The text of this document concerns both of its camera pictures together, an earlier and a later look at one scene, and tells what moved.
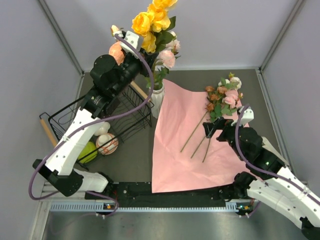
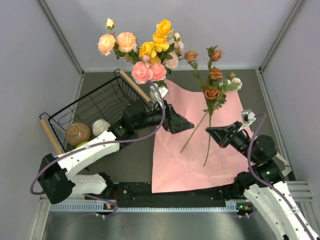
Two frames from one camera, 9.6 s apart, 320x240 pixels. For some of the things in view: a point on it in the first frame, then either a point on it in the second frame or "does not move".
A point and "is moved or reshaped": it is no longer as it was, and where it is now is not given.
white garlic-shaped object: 103,129 does not move
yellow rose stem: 154,25 is moved or reshaped
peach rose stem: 115,50 is moved or reshaped
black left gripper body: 131,67 -> 154,118
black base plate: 143,191 does not move
